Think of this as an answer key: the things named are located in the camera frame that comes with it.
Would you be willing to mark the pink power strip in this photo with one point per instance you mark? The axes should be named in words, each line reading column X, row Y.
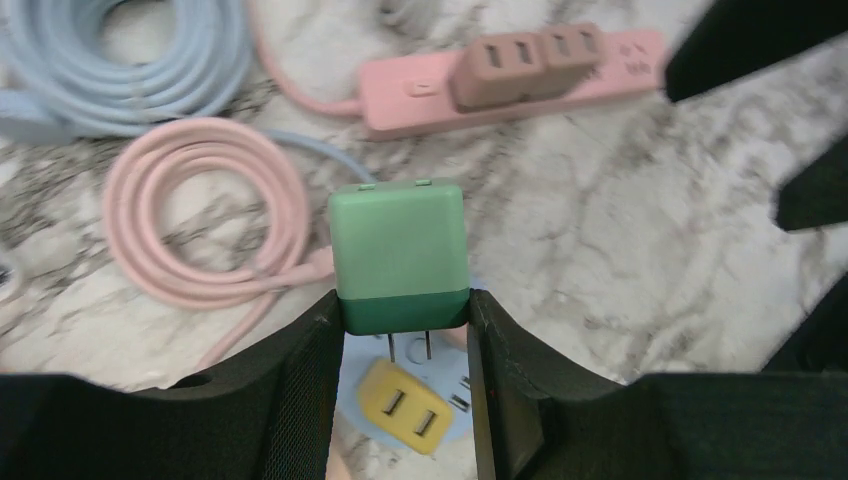
column 410, row 95

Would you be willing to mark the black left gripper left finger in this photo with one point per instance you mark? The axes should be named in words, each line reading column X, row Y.
column 264, row 413

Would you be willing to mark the green charger cube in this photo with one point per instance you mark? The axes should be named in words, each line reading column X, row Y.
column 400, row 256

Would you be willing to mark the brown-pink charger cube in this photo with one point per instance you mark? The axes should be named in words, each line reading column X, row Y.
column 569, row 53

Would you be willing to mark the blue round power socket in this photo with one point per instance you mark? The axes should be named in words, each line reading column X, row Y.
column 437, row 358

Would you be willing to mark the pink charger cube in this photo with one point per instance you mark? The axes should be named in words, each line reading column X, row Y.
column 496, row 70

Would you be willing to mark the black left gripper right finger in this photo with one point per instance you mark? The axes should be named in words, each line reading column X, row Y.
column 539, row 415

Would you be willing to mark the yellow charger cube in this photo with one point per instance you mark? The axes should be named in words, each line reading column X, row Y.
column 404, row 407

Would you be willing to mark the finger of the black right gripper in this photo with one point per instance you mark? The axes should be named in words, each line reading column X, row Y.
column 736, row 38
column 817, row 195

